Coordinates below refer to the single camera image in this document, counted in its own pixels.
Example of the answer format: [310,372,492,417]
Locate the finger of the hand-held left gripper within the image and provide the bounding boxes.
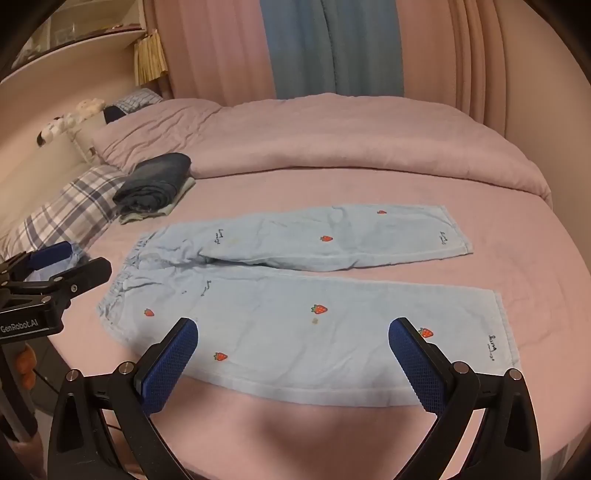
[46,257,113,315]
[0,242,80,283]

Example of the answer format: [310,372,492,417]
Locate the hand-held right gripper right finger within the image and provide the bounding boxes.
[388,316,542,480]

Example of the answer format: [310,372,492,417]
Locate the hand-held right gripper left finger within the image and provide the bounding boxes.
[46,316,204,480]

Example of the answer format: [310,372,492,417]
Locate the light blue strawberry print pants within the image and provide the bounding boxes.
[96,204,522,408]

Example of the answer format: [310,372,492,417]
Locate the person's left hand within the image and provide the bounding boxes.
[17,346,38,389]

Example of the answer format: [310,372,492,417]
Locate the light blue cloth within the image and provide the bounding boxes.
[25,244,90,282]

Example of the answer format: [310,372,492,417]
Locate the large plaid pillow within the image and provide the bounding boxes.
[0,165,127,259]

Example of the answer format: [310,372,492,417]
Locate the cream headboard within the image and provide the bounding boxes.
[0,83,139,241]

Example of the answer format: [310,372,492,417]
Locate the folded dark denim jeans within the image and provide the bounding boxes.
[113,153,192,217]

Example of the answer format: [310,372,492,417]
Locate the black and white plush toy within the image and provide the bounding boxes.
[37,117,77,147]

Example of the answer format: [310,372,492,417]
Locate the folded pale green cloth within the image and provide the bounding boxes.
[119,178,197,225]

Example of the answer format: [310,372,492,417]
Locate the bed with pink sheet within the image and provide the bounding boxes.
[46,161,591,480]

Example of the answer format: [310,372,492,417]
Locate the small plaid pillow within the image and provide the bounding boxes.
[102,89,163,124]

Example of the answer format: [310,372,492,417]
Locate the yellow fringed hanging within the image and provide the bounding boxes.
[134,28,169,86]

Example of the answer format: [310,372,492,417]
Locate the pink duvet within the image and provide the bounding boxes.
[90,92,552,208]

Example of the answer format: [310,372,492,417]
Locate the pink curtain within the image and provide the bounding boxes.
[152,0,278,100]
[392,0,568,139]

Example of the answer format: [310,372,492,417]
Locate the blue curtain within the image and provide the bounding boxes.
[259,0,404,100]

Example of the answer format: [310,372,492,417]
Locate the wall shelf cabinet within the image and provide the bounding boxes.
[0,0,158,84]

